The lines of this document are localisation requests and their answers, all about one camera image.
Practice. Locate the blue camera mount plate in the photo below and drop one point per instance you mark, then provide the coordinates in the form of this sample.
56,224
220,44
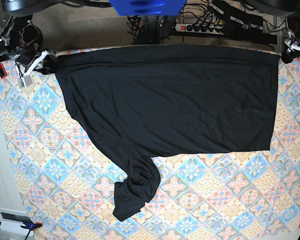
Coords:
147,7

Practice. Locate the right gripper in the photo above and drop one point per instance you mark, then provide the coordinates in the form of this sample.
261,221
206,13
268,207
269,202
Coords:
24,56

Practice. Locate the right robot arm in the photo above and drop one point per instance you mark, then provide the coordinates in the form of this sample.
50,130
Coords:
20,39

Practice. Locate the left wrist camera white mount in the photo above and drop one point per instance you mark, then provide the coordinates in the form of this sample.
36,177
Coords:
292,44

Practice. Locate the black t-shirt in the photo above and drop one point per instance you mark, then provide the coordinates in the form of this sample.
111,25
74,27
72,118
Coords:
140,102

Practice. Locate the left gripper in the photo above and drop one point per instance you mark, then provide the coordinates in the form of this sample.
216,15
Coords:
288,55

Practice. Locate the white power strip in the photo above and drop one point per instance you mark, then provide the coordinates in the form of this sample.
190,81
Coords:
199,29

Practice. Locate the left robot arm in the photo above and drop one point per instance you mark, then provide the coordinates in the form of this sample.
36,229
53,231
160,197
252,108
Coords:
290,11

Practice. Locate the blue clamp bottom left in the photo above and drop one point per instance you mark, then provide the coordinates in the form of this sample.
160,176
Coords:
27,226

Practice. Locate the white box with dark window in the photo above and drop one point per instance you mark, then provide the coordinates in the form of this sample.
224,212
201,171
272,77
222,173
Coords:
12,220

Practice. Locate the patterned colourful tablecloth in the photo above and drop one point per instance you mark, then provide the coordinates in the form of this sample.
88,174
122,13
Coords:
67,184

